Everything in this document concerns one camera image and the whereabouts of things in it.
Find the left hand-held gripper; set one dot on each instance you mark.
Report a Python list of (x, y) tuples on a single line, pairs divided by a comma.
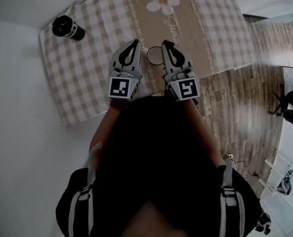
[(119, 86)]

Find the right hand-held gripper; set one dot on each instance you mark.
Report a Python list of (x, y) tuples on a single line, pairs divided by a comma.
[(188, 88)]

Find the white cup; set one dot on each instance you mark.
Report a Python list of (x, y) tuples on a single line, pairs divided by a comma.
[(155, 55)]

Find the person's right forearm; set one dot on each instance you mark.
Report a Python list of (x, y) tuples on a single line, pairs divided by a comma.
[(205, 137)]

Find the person's left forearm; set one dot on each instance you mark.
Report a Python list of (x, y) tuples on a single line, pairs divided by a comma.
[(102, 130)]

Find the checked beige flower tablecloth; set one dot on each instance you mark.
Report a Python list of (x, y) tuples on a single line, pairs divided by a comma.
[(82, 65)]

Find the black tumbler bottle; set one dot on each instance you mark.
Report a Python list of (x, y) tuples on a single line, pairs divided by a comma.
[(67, 28)]

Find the person's torso in black clothing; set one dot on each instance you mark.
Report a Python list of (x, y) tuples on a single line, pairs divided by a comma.
[(151, 162)]

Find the white desk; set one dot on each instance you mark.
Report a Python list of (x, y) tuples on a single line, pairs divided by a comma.
[(292, 152)]

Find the white and blue device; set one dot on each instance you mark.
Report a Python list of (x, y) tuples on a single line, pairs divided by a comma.
[(285, 184)]

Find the black and white item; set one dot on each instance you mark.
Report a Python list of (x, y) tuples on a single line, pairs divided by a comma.
[(263, 222)]

